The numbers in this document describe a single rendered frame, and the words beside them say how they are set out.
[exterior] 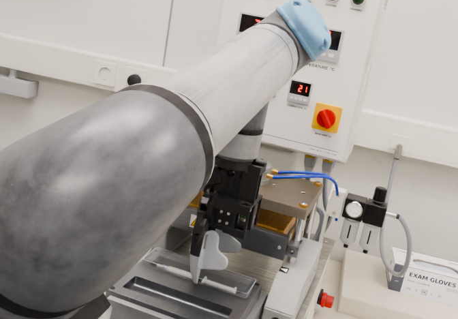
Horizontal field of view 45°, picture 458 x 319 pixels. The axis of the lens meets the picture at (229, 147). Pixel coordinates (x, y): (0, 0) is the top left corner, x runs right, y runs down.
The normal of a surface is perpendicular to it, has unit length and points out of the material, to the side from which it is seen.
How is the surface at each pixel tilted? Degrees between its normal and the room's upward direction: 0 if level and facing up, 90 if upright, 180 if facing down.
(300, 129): 90
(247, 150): 90
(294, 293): 41
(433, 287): 90
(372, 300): 0
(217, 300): 0
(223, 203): 90
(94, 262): 99
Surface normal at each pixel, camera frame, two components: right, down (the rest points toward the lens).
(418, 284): -0.22, 0.22
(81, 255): 0.43, 0.32
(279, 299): -0.08, -0.60
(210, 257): -0.28, 0.00
